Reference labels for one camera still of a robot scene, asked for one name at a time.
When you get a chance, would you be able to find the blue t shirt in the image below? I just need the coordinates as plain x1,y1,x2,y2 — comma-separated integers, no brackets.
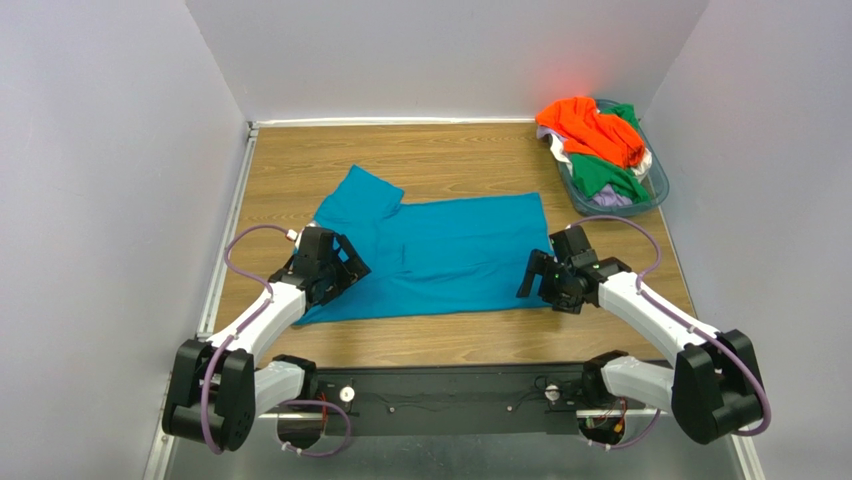
302,165,550,324

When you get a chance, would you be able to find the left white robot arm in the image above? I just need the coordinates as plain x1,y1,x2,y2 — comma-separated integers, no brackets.
161,224,371,455

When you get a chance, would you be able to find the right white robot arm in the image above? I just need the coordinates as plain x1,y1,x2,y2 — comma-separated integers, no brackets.
517,222,772,445

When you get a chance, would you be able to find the lavender t shirt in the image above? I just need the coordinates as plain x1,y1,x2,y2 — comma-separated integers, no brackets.
590,184,633,208

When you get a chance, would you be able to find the green t shirt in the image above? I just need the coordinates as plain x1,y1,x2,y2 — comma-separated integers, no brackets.
570,103,652,205

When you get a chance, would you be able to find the white t shirt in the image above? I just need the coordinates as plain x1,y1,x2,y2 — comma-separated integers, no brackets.
536,126,653,181

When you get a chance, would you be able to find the teal plastic laundry basket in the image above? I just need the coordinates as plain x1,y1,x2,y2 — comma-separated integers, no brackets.
535,97,668,217

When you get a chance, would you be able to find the orange t shirt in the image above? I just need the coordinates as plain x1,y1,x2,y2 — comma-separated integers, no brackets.
535,97,646,169

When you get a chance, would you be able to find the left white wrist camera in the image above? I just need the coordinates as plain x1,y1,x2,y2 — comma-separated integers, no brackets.
285,227,306,252

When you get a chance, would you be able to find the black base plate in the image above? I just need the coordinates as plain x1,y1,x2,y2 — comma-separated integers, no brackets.
273,362,634,436

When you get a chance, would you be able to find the aluminium frame rail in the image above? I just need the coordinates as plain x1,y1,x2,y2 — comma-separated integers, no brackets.
144,415,765,479

